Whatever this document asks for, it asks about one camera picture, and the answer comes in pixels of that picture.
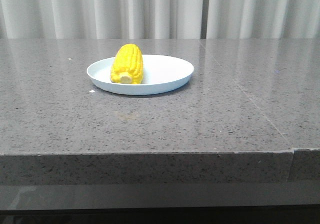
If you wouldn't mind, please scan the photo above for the light blue round plate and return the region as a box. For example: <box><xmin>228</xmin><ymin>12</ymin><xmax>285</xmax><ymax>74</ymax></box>
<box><xmin>86</xmin><ymin>54</ymin><xmax>194</xmax><ymax>95</ymax></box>

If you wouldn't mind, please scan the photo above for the yellow corn cob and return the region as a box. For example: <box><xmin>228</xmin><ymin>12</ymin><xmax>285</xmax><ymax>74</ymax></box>
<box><xmin>110</xmin><ymin>44</ymin><xmax>144</xmax><ymax>84</ymax></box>

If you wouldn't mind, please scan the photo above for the white pleated curtain right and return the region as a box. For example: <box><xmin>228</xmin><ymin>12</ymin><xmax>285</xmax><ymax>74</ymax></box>
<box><xmin>201</xmin><ymin>0</ymin><xmax>320</xmax><ymax>39</ymax></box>

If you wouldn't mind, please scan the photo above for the white pleated curtain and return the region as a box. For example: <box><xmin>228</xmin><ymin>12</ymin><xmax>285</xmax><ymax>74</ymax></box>
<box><xmin>0</xmin><ymin>0</ymin><xmax>203</xmax><ymax>39</ymax></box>
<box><xmin>201</xmin><ymin>0</ymin><xmax>320</xmax><ymax>39</ymax></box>

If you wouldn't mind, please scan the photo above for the white pleated curtain left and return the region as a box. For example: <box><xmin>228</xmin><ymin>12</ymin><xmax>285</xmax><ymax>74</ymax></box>
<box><xmin>0</xmin><ymin>0</ymin><xmax>203</xmax><ymax>39</ymax></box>

